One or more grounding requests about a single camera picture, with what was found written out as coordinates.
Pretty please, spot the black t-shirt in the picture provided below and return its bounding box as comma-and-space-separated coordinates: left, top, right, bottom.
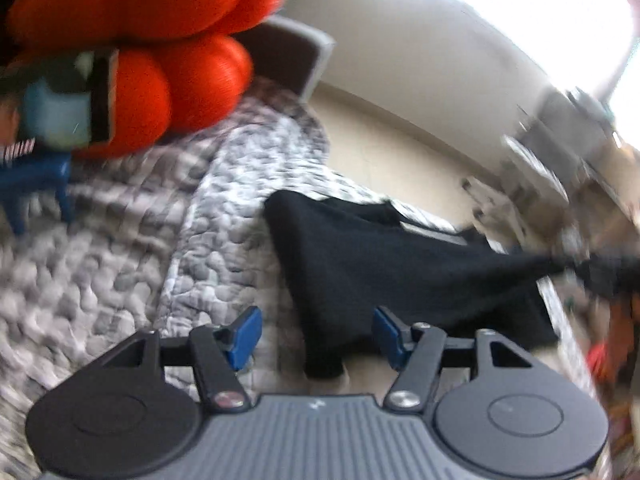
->
264, 190, 577, 379

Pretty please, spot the grey pebble-pattern quilt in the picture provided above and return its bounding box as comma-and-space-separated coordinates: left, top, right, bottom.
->
0, 77, 591, 480

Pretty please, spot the grey mesh office chair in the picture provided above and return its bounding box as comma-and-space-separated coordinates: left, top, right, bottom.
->
461, 89, 613, 250

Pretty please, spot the small blue stool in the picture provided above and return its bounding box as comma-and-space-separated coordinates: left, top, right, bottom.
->
1, 153, 74, 235

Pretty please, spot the smartphone showing video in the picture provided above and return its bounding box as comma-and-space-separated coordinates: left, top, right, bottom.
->
1, 50, 118, 157

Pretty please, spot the orange knot cushion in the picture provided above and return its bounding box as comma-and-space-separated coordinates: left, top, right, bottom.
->
4, 0, 283, 159

